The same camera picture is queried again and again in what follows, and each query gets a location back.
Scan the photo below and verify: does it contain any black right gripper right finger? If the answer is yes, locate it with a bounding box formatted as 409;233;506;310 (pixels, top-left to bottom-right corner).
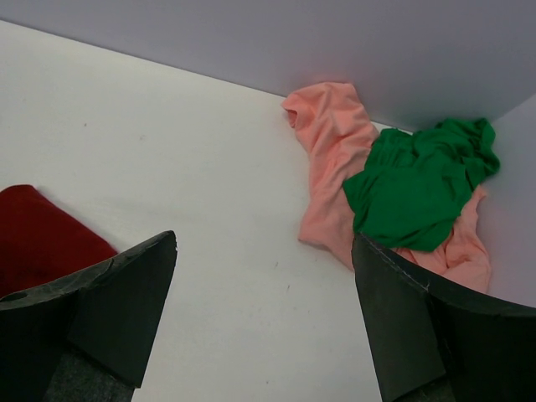
352;234;535;401

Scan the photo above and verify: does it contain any green t-shirt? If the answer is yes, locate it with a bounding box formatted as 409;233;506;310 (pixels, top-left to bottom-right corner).
343;118;500;252

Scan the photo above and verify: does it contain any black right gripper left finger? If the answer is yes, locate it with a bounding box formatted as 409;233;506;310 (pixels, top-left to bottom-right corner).
1;230;177;388

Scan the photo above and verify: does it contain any red t-shirt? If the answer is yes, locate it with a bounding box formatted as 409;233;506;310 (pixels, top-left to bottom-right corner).
1;184;117;296

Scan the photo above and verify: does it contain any salmon pink t-shirt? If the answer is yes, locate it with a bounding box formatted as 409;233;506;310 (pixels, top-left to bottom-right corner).
281;82;492;293

